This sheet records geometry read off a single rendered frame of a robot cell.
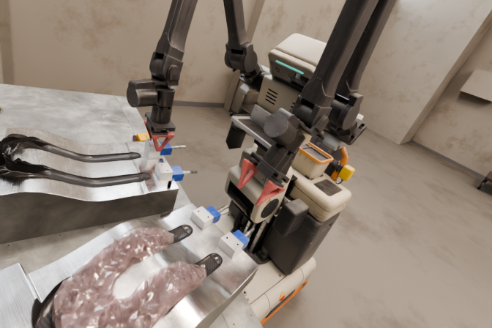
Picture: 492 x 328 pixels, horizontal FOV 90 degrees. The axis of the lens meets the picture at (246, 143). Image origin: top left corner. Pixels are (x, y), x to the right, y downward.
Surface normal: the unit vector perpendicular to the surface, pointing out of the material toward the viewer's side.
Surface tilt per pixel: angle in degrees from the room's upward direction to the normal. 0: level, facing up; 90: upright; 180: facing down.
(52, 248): 0
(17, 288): 0
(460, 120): 90
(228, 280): 0
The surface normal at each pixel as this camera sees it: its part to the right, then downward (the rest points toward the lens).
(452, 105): -0.70, 0.07
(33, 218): 0.55, 0.52
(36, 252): 0.33, -0.85
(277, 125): -0.49, -0.30
